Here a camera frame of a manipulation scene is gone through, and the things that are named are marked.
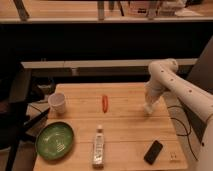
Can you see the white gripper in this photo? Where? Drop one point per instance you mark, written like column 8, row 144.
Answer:
column 152, row 104

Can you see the white sponge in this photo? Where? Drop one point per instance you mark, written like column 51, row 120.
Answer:
column 147, row 110

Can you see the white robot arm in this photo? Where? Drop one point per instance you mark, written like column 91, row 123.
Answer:
column 163, row 76

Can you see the red chili pepper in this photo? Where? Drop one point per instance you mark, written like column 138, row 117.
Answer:
column 104, row 103

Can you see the black phone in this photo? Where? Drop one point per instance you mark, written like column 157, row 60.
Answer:
column 153, row 152

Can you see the green bowl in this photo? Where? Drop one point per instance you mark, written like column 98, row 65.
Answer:
column 54, row 141

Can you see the long grey rail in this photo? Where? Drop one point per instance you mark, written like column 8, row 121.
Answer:
column 98, row 63

